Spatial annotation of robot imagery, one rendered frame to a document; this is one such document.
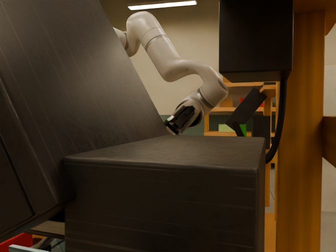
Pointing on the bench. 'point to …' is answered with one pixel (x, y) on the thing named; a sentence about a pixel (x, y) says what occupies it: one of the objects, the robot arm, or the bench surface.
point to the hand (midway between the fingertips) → (171, 131)
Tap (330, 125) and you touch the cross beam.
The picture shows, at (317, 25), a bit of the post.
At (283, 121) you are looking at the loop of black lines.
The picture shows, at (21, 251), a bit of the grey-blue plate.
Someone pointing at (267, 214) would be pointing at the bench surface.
